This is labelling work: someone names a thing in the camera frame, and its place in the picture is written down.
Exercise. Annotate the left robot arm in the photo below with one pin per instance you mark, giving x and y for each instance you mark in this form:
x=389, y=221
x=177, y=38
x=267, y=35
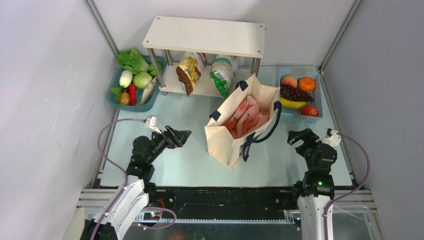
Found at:
x=137, y=191

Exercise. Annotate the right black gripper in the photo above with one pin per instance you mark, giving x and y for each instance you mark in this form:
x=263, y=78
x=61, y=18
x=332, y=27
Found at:
x=305, y=142

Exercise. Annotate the dark red grape bunch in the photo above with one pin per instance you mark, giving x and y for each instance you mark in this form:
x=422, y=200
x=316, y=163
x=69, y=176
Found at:
x=295, y=94

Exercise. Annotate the white wooden two-tier shelf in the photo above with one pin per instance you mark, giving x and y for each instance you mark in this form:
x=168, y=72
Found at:
x=242, y=39

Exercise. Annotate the yellow banana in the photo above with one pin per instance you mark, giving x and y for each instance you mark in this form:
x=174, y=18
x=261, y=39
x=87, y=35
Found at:
x=292, y=104

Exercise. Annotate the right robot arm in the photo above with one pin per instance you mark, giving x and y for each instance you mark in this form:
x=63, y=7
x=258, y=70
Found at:
x=317, y=189

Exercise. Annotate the red chili pepper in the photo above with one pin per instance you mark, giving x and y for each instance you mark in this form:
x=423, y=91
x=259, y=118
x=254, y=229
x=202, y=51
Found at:
x=132, y=94

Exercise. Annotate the green bell pepper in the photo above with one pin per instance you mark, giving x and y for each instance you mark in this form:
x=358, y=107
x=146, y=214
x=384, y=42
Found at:
x=151, y=71

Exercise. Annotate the teal plastic vegetable basket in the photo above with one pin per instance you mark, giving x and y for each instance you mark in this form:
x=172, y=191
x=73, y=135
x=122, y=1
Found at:
x=111, y=96

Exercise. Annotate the white radish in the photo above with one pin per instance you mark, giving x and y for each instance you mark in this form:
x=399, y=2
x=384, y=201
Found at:
x=125, y=79

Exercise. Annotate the round green cabbage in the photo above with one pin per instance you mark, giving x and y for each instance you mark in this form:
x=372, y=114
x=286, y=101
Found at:
x=141, y=79

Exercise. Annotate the green leafy lettuce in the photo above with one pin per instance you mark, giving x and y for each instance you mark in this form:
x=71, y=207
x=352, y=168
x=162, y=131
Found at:
x=133, y=61

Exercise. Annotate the brown chips bag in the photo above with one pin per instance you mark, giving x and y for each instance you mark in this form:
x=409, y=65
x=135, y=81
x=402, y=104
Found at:
x=189, y=70

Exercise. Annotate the pink plastic grocery bag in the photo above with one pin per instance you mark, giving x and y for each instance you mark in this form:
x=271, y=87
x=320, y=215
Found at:
x=247, y=118

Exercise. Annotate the silver grey fish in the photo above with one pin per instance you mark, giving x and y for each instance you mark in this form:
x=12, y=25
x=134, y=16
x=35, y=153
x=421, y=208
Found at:
x=148, y=91

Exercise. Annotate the light blue fruit basket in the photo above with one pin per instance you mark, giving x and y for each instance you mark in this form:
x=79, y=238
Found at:
x=293, y=115

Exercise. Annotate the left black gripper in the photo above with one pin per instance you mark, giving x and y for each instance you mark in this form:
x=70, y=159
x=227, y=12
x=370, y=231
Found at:
x=172, y=137

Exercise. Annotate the peach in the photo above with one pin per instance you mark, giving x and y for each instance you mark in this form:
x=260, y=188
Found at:
x=289, y=80

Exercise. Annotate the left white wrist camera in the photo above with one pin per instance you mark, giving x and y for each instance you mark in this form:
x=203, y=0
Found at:
x=150, y=123

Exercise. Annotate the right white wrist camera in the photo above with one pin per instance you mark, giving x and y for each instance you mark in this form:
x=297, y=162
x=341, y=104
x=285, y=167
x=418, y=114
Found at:
x=332, y=138

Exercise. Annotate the beige canvas tote bag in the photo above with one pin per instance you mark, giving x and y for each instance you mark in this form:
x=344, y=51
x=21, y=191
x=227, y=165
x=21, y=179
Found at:
x=220, y=143

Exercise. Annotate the red apple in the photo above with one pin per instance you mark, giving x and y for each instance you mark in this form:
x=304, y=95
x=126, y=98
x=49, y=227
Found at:
x=310, y=110

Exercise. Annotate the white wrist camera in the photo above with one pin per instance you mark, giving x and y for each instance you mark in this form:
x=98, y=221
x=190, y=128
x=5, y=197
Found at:
x=332, y=138
x=150, y=123

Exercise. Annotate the brown potato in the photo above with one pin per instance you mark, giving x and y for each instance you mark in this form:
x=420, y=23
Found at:
x=124, y=99

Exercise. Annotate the orange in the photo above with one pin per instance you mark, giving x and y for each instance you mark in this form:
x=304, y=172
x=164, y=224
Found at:
x=307, y=84

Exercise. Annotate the green white snack bag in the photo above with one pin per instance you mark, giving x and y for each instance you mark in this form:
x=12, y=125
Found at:
x=222, y=72

